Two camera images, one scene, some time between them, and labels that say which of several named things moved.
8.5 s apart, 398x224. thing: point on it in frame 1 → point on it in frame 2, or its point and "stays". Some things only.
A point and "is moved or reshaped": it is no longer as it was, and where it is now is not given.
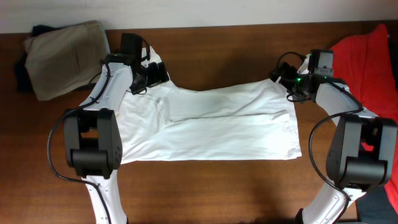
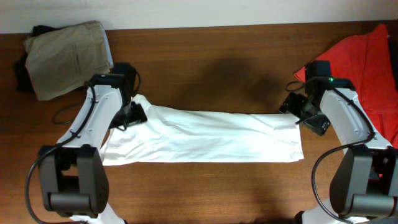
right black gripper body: (293, 81) → (298, 106)
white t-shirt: (249, 121) is moved or reshaped
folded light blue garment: (106, 38) stays
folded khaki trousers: (64, 59) stays
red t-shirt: (363, 61) stays
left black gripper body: (152, 74) → (130, 115)
